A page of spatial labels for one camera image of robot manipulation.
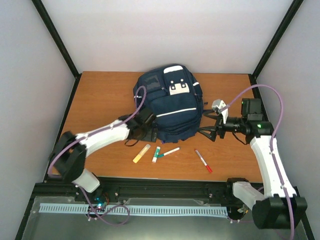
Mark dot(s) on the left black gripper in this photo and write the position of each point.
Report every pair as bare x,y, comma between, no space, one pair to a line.
149,135

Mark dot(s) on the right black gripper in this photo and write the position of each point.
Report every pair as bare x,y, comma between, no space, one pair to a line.
213,129

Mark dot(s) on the yellow highlighter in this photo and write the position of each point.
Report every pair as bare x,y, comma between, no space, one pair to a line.
141,153

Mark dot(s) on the green white glue stick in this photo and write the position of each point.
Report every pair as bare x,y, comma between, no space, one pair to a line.
156,154

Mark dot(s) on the green cap marker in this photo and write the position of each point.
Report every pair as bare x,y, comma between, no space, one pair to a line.
169,152

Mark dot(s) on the navy blue backpack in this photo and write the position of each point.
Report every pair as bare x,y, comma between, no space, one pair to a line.
176,99

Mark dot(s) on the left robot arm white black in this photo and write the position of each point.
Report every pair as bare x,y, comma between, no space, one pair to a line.
69,154

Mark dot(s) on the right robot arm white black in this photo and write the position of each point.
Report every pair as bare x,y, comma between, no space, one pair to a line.
278,206

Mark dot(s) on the red marker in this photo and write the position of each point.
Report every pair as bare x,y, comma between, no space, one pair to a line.
203,161

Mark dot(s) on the metal front plate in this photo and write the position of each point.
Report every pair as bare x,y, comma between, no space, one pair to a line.
70,226

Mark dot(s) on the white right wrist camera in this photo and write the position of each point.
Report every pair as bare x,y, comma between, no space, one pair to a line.
220,108

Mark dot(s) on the left rear frame post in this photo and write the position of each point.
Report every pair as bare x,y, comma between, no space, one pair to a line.
50,26

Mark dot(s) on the frame post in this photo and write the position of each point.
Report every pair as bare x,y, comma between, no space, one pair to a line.
281,29
50,26

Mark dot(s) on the black aluminium frame rail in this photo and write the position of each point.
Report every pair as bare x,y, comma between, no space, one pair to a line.
114,190

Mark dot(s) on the light blue cable duct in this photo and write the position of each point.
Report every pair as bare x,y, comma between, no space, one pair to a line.
137,210

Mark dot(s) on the right rear frame post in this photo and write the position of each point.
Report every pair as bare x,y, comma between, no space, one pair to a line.
281,29

